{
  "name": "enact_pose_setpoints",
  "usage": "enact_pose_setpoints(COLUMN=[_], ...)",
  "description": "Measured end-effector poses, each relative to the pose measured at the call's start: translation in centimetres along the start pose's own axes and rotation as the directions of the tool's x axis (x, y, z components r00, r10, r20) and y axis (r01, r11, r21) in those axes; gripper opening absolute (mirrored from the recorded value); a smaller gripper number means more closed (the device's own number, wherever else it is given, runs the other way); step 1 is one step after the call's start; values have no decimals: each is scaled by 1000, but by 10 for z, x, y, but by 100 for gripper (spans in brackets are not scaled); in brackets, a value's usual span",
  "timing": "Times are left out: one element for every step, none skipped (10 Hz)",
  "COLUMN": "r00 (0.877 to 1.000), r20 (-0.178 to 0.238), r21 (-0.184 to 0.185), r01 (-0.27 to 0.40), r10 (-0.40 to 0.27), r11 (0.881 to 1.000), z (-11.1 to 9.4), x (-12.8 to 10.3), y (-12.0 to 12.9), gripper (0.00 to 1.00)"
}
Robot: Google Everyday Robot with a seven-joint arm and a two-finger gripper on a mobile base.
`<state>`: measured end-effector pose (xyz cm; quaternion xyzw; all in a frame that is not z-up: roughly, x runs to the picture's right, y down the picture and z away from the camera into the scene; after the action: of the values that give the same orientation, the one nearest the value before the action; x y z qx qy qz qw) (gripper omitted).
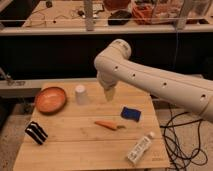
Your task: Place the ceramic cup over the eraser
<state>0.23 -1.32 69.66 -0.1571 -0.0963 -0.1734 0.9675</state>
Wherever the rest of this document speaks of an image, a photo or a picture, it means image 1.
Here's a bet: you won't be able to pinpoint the orange basket on bench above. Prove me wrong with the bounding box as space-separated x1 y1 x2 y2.
132 6 152 25

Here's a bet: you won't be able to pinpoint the grey metal post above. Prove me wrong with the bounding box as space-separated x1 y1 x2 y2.
175 0 193 30
83 0 94 31

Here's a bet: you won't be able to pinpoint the orange wooden bowl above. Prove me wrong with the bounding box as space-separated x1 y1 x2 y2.
35 87 67 114

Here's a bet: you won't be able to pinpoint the black cables on floor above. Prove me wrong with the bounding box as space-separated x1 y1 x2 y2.
159 109 209 171

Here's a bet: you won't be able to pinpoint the metal clamp at left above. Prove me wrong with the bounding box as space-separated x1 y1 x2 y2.
0 67 25 86

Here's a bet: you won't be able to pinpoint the black white striped eraser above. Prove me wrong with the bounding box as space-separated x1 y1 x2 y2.
25 121 48 145

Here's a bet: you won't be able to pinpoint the blue sponge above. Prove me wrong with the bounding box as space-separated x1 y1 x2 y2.
121 107 141 122

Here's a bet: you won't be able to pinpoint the orange carrot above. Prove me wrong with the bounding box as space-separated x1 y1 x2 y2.
94 121 126 131

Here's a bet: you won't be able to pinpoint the grey metal post right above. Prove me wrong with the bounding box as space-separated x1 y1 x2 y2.
175 0 193 30

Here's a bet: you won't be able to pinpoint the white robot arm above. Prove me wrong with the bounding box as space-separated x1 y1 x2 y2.
94 39 213 123

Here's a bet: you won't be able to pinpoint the black pouch on bench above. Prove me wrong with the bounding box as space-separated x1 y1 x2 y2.
108 10 132 26

